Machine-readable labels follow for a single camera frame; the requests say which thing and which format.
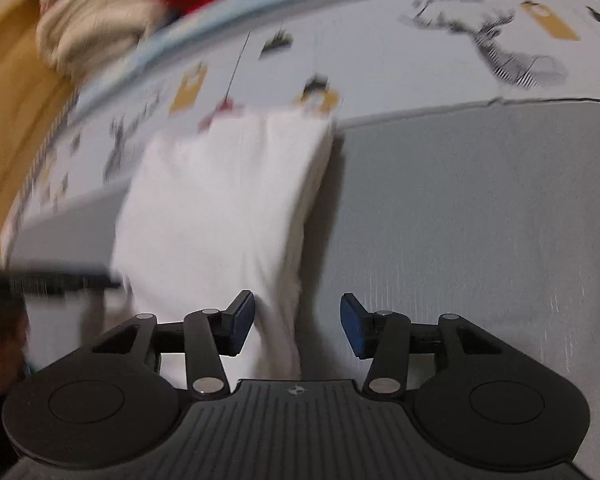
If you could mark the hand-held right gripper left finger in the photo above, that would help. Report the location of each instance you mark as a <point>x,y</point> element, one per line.
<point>244,322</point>

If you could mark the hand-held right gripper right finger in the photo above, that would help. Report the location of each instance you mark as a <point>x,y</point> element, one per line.
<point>356,325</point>

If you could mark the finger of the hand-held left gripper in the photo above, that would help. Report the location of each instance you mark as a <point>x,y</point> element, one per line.
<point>65,277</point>

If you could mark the white small shirt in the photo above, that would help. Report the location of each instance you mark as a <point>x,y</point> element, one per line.
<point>220,200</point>

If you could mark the person's left hand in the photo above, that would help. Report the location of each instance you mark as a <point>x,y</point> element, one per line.
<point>2,355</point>

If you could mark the grey bed sheet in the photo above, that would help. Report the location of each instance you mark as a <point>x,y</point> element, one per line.
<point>455,210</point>

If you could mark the cream knit garment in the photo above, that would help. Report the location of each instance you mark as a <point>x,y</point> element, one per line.
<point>90,25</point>

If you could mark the white deer print sheet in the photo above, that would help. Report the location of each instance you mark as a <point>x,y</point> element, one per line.
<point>405,60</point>

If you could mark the light blue blanket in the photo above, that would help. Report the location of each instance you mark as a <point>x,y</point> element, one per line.
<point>260,2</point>

